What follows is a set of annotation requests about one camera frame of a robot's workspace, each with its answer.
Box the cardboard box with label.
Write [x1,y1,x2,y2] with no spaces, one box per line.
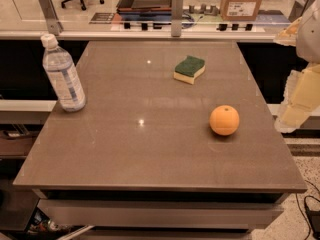
[220,0,262,21]

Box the middle metal glass bracket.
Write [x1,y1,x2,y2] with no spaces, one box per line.
[171,0,183,37]

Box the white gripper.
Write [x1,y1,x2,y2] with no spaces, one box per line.
[273,0,320,133]

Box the orange fruit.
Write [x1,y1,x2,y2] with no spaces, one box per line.
[209,105,240,136]

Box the metal glass bracket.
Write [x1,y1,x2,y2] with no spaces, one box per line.
[38,0,63,36]
[171,0,183,37]

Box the black power adapter cable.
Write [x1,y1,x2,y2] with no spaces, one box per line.
[295,180,320,240]

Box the left metal glass bracket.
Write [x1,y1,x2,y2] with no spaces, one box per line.
[38,0,63,36]

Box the grey drawer front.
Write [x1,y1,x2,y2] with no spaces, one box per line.
[38,199,283,230]

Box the green yellow sponge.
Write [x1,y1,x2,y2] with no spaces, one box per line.
[173,55,205,85]

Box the clear plastic water bottle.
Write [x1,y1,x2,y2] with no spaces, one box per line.
[41,34,86,112]

